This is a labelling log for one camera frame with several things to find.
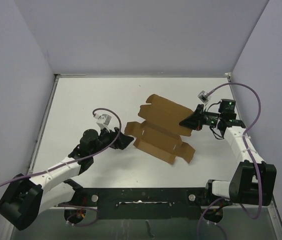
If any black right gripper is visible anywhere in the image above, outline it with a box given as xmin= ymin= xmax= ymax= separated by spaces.
xmin=179 ymin=104 xmax=222 ymax=132

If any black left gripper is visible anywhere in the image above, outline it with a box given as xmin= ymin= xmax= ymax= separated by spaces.
xmin=90 ymin=124 xmax=133 ymax=156

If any brown cardboard box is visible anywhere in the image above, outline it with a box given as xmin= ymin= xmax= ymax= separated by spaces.
xmin=124 ymin=94 xmax=196 ymax=165

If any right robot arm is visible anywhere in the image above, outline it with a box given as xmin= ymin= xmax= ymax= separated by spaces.
xmin=179 ymin=99 xmax=277 ymax=206

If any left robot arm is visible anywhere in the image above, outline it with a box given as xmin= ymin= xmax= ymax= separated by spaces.
xmin=0 ymin=127 xmax=134 ymax=231

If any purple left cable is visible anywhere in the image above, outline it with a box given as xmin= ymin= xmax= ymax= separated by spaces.
xmin=0 ymin=107 xmax=121 ymax=204

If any purple cable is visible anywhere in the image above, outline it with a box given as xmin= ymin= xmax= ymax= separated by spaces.
xmin=0 ymin=107 xmax=121 ymax=204
xmin=197 ymin=82 xmax=263 ymax=240

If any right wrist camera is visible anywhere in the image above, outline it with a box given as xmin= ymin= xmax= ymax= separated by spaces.
xmin=198 ymin=90 xmax=211 ymax=104

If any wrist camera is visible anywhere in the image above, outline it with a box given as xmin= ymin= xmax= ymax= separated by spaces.
xmin=96 ymin=114 xmax=112 ymax=129
xmin=198 ymin=90 xmax=211 ymax=104

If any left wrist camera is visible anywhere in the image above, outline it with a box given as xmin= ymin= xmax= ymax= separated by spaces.
xmin=96 ymin=114 xmax=112 ymax=129

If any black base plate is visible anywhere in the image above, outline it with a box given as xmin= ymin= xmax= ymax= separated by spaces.
xmin=52 ymin=187 xmax=231 ymax=226

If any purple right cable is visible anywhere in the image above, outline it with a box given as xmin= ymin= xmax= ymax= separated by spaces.
xmin=197 ymin=82 xmax=263 ymax=240

